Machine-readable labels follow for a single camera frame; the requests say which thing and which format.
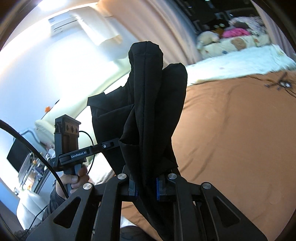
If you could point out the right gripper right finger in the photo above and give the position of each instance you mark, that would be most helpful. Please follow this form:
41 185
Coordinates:
165 185

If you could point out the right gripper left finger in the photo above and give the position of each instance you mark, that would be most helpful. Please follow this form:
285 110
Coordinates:
132 187

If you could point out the black shirt garment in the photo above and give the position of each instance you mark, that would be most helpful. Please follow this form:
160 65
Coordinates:
143 115

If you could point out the left forearm dark sleeve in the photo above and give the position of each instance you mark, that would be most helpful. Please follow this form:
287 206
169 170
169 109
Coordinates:
57 197

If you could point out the pink clothing on bed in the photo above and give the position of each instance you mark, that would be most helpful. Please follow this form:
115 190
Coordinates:
235 32

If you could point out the person's left hand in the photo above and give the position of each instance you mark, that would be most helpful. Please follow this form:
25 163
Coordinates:
76 181

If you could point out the dark monitor screen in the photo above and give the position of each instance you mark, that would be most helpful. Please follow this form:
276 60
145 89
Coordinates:
17 154

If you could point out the orange-brown blanket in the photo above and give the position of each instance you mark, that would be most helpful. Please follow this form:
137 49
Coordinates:
239 135

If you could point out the white air conditioner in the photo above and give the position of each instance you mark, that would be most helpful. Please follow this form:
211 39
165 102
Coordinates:
62 22

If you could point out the patterned pillow quilt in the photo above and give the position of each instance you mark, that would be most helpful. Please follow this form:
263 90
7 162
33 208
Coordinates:
227 45

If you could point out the plush toy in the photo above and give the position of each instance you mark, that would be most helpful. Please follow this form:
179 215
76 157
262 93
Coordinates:
206 38

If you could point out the pink curtain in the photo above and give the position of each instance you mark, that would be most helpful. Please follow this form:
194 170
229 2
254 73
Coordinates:
161 22

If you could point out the white bed sheet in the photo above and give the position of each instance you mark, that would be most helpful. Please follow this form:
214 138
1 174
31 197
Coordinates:
250 61

